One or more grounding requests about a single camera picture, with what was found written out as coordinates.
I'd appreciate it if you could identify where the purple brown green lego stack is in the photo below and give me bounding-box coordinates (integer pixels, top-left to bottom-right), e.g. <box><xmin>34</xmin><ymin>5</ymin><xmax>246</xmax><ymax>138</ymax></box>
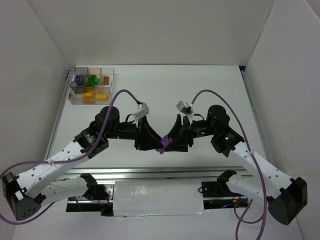
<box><xmin>156</xmin><ymin>135</ymin><xmax>172</xmax><ymax>154</ymax></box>

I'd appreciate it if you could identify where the yellow rectangular lego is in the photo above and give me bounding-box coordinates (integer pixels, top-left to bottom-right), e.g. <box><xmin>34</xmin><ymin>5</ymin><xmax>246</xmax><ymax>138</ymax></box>
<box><xmin>96</xmin><ymin>93</ymin><xmax>109</xmax><ymax>101</ymax></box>

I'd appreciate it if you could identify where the yellow orange rounded lego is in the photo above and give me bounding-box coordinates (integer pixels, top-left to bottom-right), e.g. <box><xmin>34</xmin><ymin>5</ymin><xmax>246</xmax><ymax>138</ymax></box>
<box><xmin>82</xmin><ymin>92</ymin><xmax>95</xmax><ymax>104</ymax></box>

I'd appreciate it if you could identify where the green lego top piece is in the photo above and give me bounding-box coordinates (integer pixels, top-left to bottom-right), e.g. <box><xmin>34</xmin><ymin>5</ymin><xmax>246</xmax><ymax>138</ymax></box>
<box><xmin>94</xmin><ymin>77</ymin><xmax>100</xmax><ymax>85</ymax></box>

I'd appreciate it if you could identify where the green sloped lego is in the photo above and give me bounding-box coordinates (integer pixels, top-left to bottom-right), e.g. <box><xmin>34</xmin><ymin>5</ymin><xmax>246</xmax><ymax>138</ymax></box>
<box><xmin>89</xmin><ymin>74</ymin><xmax>97</xmax><ymax>82</ymax></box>

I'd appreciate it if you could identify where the purple flower lego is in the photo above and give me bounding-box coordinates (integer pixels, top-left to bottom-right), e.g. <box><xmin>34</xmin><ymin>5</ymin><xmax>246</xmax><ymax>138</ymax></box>
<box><xmin>75</xmin><ymin>74</ymin><xmax>84</xmax><ymax>85</ymax></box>

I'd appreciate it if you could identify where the green square lego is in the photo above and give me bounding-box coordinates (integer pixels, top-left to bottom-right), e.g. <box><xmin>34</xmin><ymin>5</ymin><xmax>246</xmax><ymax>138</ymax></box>
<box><xmin>87</xmin><ymin>81</ymin><xmax>96</xmax><ymax>88</ymax></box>

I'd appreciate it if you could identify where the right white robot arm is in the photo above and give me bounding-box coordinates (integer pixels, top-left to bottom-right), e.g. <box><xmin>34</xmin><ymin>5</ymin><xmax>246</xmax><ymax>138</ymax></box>
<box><xmin>164</xmin><ymin>101</ymin><xmax>308</xmax><ymax>225</ymax></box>

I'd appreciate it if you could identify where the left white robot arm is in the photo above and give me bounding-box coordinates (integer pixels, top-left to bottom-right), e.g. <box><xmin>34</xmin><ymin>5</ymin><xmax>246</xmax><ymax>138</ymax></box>
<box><xmin>1</xmin><ymin>105</ymin><xmax>164</xmax><ymax>225</ymax></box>

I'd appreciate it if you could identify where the clear compartment organizer tray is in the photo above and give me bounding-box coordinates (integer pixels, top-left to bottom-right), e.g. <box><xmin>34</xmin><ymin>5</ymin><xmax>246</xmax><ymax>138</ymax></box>
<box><xmin>68</xmin><ymin>67</ymin><xmax>115</xmax><ymax>105</ymax></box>

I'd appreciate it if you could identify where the white taped cover plate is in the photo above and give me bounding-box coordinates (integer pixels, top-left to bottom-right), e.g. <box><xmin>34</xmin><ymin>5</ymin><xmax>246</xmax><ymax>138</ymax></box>
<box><xmin>113</xmin><ymin>179</ymin><xmax>205</xmax><ymax>217</ymax></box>

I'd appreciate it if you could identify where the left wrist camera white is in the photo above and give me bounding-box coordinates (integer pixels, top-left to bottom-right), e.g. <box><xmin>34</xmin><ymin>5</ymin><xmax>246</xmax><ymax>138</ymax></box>
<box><xmin>133</xmin><ymin>102</ymin><xmax>150</xmax><ymax>120</ymax></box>

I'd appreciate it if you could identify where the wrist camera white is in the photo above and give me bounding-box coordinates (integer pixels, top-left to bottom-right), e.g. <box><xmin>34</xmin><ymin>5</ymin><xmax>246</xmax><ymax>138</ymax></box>
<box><xmin>133</xmin><ymin>102</ymin><xmax>150</xmax><ymax>120</ymax></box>
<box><xmin>176</xmin><ymin>100</ymin><xmax>195</xmax><ymax>122</ymax></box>

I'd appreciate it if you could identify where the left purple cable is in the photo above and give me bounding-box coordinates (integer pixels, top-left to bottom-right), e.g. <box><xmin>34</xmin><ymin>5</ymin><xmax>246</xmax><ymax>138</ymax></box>
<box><xmin>0</xmin><ymin>89</ymin><xmax>143</xmax><ymax>225</ymax></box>

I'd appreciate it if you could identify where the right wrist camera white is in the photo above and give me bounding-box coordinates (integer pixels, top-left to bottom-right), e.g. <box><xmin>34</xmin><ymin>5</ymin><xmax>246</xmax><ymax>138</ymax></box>
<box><xmin>176</xmin><ymin>100</ymin><xmax>195</xmax><ymax>122</ymax></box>

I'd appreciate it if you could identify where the aluminium front rail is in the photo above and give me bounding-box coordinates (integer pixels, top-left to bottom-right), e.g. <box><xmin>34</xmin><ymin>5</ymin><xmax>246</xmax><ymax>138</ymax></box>
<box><xmin>60</xmin><ymin>166</ymin><xmax>252</xmax><ymax>182</ymax></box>

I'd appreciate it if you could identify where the aluminium rail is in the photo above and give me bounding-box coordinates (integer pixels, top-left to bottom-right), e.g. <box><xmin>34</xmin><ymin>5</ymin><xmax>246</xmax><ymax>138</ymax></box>
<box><xmin>60</xmin><ymin>166</ymin><xmax>252</xmax><ymax>182</ymax></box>
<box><xmin>239</xmin><ymin>65</ymin><xmax>266</xmax><ymax>146</ymax></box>
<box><xmin>44</xmin><ymin>69</ymin><xmax>75</xmax><ymax>160</ymax></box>

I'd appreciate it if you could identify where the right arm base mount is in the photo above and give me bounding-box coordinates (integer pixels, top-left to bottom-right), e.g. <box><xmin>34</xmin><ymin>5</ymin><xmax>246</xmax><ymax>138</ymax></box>
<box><xmin>198</xmin><ymin>170</ymin><xmax>248</xmax><ymax>210</ymax></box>

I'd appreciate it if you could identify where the left side aluminium rail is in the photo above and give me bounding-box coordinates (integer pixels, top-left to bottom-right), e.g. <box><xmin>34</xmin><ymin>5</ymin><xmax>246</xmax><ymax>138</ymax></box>
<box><xmin>44</xmin><ymin>69</ymin><xmax>75</xmax><ymax>160</ymax></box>

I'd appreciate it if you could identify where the right side aluminium rail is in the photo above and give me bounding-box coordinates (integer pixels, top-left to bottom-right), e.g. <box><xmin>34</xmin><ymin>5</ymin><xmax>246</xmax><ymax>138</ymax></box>
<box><xmin>239</xmin><ymin>65</ymin><xmax>266</xmax><ymax>146</ymax></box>

